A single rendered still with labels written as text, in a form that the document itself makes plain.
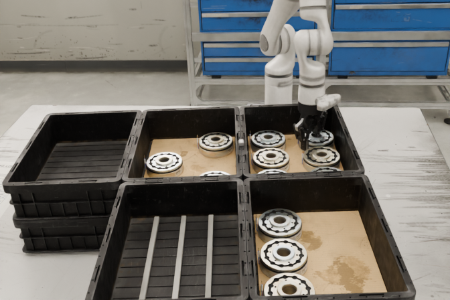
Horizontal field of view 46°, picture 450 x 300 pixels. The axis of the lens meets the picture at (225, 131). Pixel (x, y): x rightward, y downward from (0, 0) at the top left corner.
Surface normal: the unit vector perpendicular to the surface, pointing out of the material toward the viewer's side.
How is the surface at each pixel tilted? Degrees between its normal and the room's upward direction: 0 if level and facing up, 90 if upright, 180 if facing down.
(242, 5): 90
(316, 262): 0
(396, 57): 90
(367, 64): 90
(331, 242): 0
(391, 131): 0
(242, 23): 90
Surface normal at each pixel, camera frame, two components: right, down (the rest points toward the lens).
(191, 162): -0.04, -0.87
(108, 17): -0.11, 0.48
